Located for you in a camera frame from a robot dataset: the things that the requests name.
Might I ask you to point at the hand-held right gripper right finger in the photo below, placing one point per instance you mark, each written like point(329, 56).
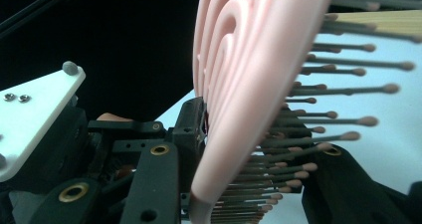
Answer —
point(348, 197)

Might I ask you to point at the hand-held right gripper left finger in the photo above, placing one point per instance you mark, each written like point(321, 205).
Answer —
point(154, 184)

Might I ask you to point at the pink hairbrush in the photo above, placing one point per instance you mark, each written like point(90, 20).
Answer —
point(252, 68)

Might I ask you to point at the black tripod stand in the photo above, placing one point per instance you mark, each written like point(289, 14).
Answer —
point(36, 8)

